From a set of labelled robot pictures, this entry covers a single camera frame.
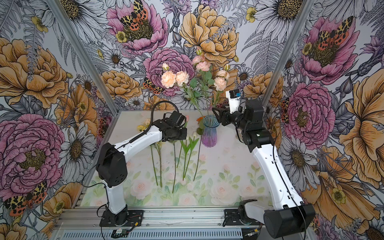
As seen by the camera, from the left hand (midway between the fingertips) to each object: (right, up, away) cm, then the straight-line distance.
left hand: (182, 139), depth 90 cm
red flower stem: (-5, -17, +2) cm, 18 cm away
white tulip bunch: (+4, -6, +12) cm, 14 cm away
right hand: (+17, +15, -20) cm, 30 cm away
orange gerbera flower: (+11, +4, +18) cm, 21 cm away
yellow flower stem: (-28, +6, +17) cm, 33 cm away
